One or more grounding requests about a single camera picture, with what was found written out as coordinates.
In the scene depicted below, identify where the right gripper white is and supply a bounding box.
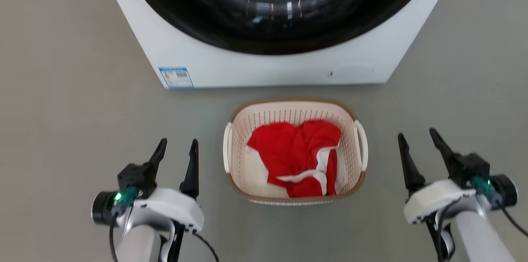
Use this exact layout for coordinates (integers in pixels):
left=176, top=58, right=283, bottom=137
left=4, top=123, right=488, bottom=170
left=398, top=127, right=518, bottom=225

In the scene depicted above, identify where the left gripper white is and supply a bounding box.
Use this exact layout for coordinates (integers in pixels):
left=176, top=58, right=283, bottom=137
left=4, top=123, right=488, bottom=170
left=92, top=138, right=205, bottom=233

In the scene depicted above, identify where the beige plastic laundry basket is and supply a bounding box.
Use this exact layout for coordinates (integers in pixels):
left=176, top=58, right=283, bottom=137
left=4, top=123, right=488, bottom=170
left=223, top=98, right=368, bottom=206

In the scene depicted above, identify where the white cloth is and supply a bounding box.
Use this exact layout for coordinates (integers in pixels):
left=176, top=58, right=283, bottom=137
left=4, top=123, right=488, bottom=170
left=243, top=146, right=289, bottom=199

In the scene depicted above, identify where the blue energy label sticker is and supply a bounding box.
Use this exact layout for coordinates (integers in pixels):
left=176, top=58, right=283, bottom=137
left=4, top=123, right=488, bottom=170
left=159, top=67, right=194, bottom=89

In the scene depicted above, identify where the red garment with white trim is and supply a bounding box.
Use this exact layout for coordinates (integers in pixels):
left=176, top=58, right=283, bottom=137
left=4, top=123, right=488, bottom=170
left=247, top=120, right=342, bottom=198

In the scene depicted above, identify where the white front-load washing machine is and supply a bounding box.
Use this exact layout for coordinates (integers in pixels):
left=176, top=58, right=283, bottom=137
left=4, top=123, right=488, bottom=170
left=99, top=0, right=459, bottom=90

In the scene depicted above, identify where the black round washer door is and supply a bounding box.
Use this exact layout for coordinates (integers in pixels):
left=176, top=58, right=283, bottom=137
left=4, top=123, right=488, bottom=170
left=126, top=0, right=437, bottom=56

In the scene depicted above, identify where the thin black cable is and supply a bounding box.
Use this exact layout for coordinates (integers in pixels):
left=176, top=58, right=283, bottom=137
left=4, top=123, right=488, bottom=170
left=435, top=199, right=460, bottom=262
left=108, top=210, right=119, bottom=262
left=493, top=202, right=528, bottom=238
left=192, top=231, right=220, bottom=262

